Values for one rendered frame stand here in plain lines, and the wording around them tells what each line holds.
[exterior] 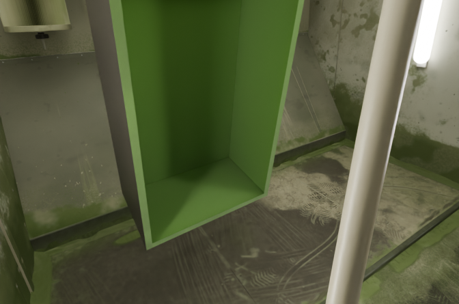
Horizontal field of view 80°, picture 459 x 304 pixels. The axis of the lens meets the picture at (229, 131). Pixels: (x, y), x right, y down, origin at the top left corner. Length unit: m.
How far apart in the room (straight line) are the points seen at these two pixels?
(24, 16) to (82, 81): 0.52
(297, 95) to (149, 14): 1.92
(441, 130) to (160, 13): 2.16
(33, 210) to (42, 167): 0.25
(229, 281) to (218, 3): 1.30
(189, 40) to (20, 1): 0.99
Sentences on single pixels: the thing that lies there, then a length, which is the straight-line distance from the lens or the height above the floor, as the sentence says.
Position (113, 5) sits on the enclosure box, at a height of 1.31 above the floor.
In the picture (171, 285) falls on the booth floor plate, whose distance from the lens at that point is 1.61.
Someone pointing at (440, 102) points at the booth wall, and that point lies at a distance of 2.56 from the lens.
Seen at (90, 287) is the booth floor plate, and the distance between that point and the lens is 1.75.
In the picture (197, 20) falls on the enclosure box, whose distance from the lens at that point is 1.19.
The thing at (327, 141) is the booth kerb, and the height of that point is 0.11.
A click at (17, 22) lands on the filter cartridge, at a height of 1.31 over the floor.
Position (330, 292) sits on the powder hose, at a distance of 0.18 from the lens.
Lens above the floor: 1.27
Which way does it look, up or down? 22 degrees down
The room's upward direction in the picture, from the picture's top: 3 degrees counter-clockwise
